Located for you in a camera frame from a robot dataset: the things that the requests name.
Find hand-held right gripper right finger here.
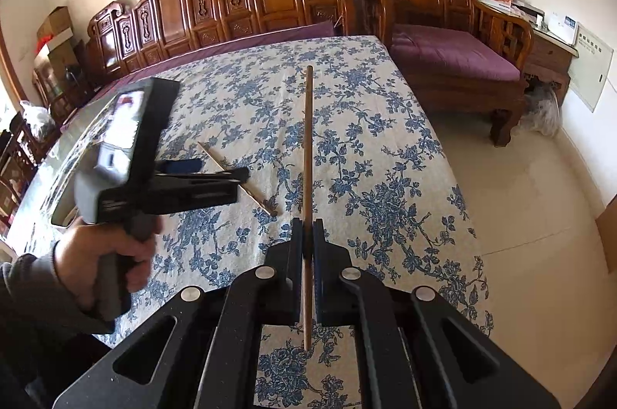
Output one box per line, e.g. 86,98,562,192
313,219,561,409

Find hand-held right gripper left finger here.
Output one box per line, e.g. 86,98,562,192
53,219,306,409

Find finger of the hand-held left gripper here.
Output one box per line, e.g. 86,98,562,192
157,157,203,175
158,167,250,188

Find brown wooden chopstick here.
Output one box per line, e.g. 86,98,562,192
197,142,279,217
303,66,314,351

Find grey metal utensil holder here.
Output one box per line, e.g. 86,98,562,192
49,134,99,229

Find person's left forearm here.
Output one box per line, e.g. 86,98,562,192
0,240,116,342

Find person's left hand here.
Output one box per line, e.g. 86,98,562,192
52,217,165,310

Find white plastic bag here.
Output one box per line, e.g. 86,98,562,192
18,99,51,135

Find wooden dining chairs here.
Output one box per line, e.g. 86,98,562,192
0,113,46,222

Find white cardboard box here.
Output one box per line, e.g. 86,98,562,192
34,32,75,67

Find blue floral tablecloth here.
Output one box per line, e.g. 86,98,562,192
87,34,495,409

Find brown cardboard box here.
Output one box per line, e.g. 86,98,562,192
36,7,74,46

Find purple armchair cushion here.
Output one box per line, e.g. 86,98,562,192
389,24,522,83

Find clear plastic bag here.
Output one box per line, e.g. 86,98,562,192
523,80,562,136

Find flat brown cardboard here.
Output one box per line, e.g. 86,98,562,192
595,192,617,268

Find wooden side table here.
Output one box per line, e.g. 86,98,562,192
523,26,579,107

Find grey device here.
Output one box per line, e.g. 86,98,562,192
510,0,546,29

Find white box with blue print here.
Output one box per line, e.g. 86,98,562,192
545,14,578,47

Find white wall panel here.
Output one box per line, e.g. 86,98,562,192
568,22,616,113

